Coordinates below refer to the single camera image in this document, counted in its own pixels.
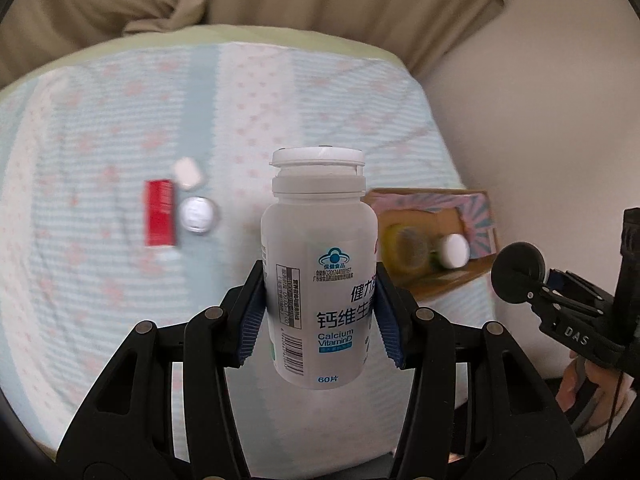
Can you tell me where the red rectangular box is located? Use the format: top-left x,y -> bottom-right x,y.
144,178 -> 177,247

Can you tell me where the yellow-green round container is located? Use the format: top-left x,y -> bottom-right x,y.
382,223 -> 434,269

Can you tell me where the light blue printed bed sheet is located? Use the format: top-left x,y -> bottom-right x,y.
0,25 -> 493,463

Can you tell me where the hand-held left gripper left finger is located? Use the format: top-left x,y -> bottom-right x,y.
57,260 -> 268,480

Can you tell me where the round silver white lid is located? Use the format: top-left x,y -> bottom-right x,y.
179,196 -> 220,235

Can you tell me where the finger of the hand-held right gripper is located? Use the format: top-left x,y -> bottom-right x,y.
530,269 -> 626,367

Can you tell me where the green jar with white lid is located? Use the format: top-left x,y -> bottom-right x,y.
431,233 -> 471,270

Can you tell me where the white supplement bottle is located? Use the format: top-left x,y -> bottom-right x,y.
260,146 -> 379,390

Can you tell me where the cardboard box with striped flaps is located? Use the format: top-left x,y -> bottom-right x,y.
362,188 -> 499,306

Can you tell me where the person's right hand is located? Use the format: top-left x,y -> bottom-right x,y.
564,349 -> 632,437

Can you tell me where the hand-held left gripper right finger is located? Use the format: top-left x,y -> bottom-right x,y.
372,262 -> 586,480

